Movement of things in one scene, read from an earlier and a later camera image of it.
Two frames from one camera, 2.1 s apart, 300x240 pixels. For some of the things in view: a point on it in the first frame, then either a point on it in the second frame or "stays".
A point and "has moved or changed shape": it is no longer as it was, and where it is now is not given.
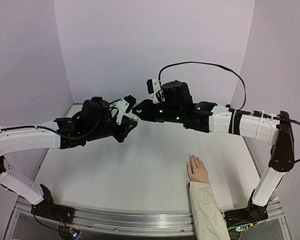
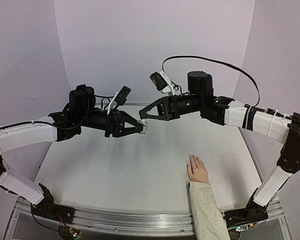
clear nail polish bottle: x=135 y=118 has moved or changed shape
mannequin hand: x=196 y=170 stays
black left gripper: x=126 y=129 → x=116 y=123
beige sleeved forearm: x=209 y=222 stays
